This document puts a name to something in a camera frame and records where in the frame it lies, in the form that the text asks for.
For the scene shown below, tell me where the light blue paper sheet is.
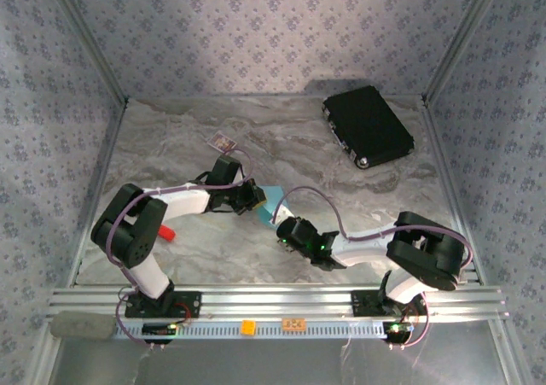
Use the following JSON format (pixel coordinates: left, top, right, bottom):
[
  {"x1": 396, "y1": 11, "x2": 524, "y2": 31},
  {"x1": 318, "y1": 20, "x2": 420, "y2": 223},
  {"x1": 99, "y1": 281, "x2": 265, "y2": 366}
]
[{"x1": 257, "y1": 184, "x2": 286, "y2": 229}]

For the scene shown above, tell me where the small purple picture card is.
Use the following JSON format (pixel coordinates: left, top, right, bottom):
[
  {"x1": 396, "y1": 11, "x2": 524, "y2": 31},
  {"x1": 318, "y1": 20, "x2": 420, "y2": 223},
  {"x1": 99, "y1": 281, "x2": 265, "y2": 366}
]
[{"x1": 207, "y1": 131, "x2": 238, "y2": 154}]

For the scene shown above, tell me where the aluminium side bar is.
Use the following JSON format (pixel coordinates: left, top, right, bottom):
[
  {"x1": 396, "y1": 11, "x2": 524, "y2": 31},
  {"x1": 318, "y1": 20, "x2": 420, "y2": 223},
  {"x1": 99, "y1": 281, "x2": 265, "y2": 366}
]
[
  {"x1": 67, "y1": 98, "x2": 129, "y2": 286},
  {"x1": 421, "y1": 98, "x2": 487, "y2": 286}
]

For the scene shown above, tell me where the black hard case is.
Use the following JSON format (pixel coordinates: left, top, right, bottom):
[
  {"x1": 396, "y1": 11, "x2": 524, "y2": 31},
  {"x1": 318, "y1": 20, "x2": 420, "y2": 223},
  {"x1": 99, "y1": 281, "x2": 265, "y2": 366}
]
[{"x1": 322, "y1": 85, "x2": 416, "y2": 171}]

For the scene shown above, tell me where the right circuit board green light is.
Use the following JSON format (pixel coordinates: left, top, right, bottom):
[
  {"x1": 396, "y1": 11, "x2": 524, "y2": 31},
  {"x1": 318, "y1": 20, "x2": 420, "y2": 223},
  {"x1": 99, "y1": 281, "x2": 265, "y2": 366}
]
[{"x1": 382, "y1": 321, "x2": 415, "y2": 335}]

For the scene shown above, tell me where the circuit board green light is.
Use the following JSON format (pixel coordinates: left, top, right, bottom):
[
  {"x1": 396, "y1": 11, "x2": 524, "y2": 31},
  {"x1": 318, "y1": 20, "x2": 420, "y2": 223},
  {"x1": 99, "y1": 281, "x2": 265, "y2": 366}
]
[
  {"x1": 382, "y1": 321, "x2": 415, "y2": 335},
  {"x1": 142, "y1": 323, "x2": 178, "y2": 335}
]

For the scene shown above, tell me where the left circuit board green light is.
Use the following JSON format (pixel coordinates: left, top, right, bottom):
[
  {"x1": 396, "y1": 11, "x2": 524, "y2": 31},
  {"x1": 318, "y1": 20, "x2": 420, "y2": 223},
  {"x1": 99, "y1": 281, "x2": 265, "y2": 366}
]
[{"x1": 142, "y1": 323, "x2": 178, "y2": 335}]

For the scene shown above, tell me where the grey foam block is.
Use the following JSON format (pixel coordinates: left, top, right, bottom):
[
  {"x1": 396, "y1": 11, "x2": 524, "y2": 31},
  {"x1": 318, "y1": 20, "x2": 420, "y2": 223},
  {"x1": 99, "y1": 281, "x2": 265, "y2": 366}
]
[{"x1": 49, "y1": 311, "x2": 117, "y2": 340}]

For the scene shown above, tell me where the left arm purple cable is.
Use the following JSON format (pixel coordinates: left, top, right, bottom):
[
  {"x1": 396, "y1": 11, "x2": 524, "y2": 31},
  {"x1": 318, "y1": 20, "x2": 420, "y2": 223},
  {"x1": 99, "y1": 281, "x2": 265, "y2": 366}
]
[{"x1": 102, "y1": 148, "x2": 255, "y2": 348}]

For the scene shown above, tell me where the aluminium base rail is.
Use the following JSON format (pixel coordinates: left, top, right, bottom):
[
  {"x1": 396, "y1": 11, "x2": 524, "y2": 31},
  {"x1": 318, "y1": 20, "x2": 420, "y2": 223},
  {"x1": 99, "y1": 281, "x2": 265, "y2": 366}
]
[{"x1": 46, "y1": 285, "x2": 511, "y2": 320}]

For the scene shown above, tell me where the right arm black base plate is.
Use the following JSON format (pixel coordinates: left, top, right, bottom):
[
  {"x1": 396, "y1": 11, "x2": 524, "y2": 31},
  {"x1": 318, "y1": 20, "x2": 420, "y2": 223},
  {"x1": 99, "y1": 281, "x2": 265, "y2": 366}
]
[{"x1": 351, "y1": 289, "x2": 429, "y2": 318}]

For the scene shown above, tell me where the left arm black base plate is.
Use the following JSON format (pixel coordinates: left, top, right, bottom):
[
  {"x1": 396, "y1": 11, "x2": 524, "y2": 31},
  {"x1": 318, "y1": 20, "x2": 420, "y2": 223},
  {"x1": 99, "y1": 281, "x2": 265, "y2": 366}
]
[{"x1": 125, "y1": 290, "x2": 202, "y2": 319}]

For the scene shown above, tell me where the white slotted cable duct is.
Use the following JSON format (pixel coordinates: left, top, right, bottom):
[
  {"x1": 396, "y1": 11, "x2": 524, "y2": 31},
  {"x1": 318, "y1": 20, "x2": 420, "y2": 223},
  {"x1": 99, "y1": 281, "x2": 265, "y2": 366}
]
[{"x1": 113, "y1": 318, "x2": 387, "y2": 340}]

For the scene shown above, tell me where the aluminium frame post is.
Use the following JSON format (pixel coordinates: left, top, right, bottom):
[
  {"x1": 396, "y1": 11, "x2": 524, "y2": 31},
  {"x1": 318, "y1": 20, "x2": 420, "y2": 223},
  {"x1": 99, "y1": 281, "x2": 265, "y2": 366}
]
[
  {"x1": 42, "y1": 0, "x2": 131, "y2": 102},
  {"x1": 421, "y1": 0, "x2": 508, "y2": 102}
]

